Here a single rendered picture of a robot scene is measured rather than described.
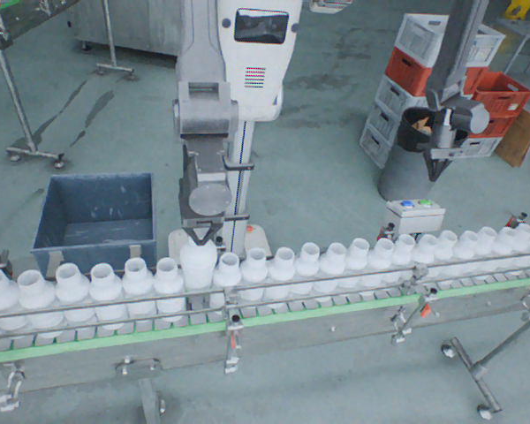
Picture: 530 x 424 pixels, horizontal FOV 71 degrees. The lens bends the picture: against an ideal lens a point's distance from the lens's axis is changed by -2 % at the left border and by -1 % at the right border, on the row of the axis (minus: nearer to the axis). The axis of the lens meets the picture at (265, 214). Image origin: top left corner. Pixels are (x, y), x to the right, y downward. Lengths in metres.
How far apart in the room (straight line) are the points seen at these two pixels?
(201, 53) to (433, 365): 1.99
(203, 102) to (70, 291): 0.45
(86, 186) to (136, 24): 3.24
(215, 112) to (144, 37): 3.96
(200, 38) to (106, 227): 1.01
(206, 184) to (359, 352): 1.71
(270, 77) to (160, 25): 3.25
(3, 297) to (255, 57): 0.83
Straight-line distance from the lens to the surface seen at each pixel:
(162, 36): 4.38
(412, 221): 1.09
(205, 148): 0.51
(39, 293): 0.79
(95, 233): 1.42
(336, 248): 0.84
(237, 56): 1.12
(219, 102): 0.51
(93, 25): 4.63
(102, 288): 0.76
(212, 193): 0.49
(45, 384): 1.02
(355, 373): 2.04
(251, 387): 1.89
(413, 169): 2.77
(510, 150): 4.23
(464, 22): 0.91
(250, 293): 0.83
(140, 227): 1.41
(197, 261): 0.70
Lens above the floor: 1.75
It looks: 43 degrees down
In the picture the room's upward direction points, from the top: 11 degrees clockwise
